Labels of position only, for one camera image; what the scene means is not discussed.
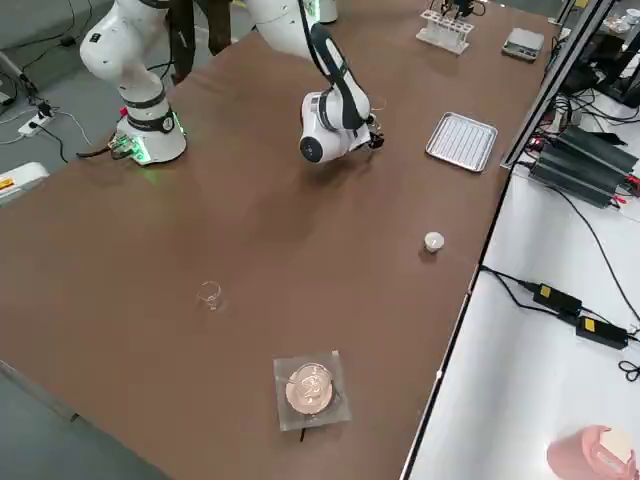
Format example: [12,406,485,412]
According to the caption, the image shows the white test tube rack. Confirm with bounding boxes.
[415,8,474,55]

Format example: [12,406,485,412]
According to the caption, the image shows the small clear glass beaker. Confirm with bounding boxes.
[196,279,225,312]

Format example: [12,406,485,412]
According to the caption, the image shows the silver digital scale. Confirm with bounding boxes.
[501,27,546,64]

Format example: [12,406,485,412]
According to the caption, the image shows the ribbed metal tray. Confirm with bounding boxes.
[424,111,499,174]

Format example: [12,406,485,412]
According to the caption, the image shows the clear plastic dish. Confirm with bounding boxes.
[605,13,640,34]

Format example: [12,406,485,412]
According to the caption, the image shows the black monitor stand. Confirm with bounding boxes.
[597,47,640,109]

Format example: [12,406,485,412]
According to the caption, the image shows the long black power supply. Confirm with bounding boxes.
[555,124,640,176]
[528,147,632,211]

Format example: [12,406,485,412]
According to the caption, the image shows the black power adapter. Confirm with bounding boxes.
[531,281,585,317]
[574,313,630,352]

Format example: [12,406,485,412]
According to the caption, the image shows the round glass flask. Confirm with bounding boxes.
[284,363,335,415]

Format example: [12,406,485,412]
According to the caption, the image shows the white side table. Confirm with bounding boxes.
[399,164,640,480]

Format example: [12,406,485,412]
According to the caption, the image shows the white power strip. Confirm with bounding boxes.
[17,110,57,139]

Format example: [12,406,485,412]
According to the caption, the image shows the white box with yellow label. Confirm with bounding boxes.
[0,161,50,207]

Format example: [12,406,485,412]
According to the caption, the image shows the pink cup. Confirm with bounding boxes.
[546,424,640,480]

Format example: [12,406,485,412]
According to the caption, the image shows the aluminium frame post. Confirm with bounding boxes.
[498,0,617,169]

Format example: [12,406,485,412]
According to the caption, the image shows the black arm foot cable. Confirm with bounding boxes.
[74,142,132,162]

